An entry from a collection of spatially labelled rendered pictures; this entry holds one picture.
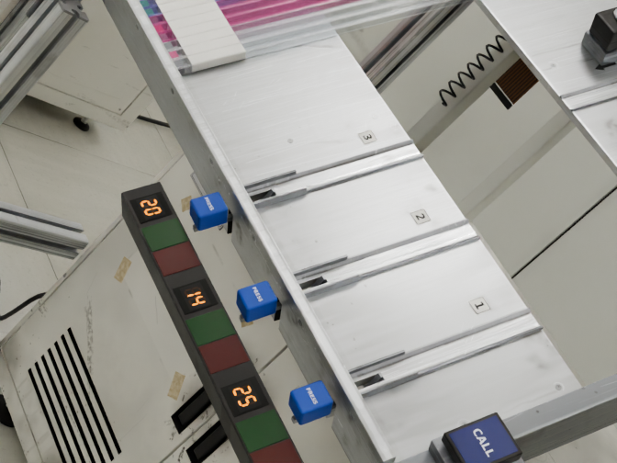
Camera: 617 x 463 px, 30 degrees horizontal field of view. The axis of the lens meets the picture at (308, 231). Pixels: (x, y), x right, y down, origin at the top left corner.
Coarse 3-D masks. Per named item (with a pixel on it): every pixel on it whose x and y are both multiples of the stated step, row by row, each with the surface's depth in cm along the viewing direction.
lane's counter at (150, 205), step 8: (160, 192) 109; (136, 200) 108; (144, 200) 108; (152, 200) 108; (160, 200) 108; (136, 208) 108; (144, 208) 108; (152, 208) 108; (160, 208) 108; (168, 208) 108; (144, 216) 107; (152, 216) 107; (160, 216) 107
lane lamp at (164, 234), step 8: (160, 224) 107; (168, 224) 107; (176, 224) 107; (144, 232) 106; (152, 232) 106; (160, 232) 106; (168, 232) 106; (176, 232) 106; (184, 232) 106; (152, 240) 105; (160, 240) 106; (168, 240) 106; (176, 240) 106; (184, 240) 106; (152, 248) 105; (160, 248) 105
